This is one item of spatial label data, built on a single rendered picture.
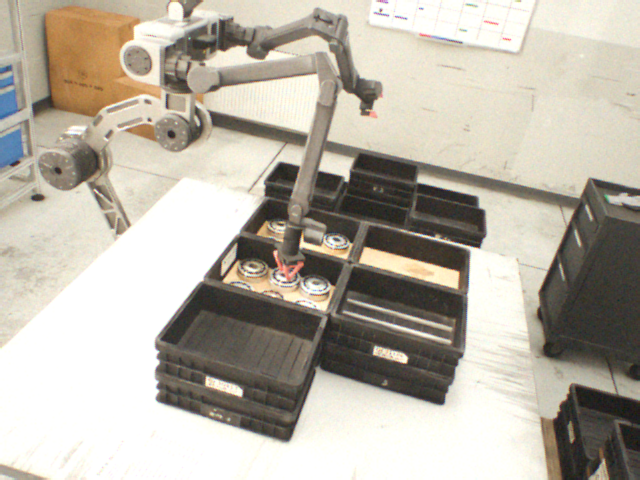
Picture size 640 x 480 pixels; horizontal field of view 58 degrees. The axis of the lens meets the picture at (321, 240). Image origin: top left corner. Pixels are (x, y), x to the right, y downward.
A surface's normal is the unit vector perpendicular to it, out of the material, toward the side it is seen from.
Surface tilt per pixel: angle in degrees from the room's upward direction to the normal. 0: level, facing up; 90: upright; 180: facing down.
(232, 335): 0
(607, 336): 90
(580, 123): 90
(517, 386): 0
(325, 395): 0
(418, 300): 90
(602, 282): 90
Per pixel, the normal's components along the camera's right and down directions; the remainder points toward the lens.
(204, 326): 0.15, -0.84
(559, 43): -0.22, 0.49
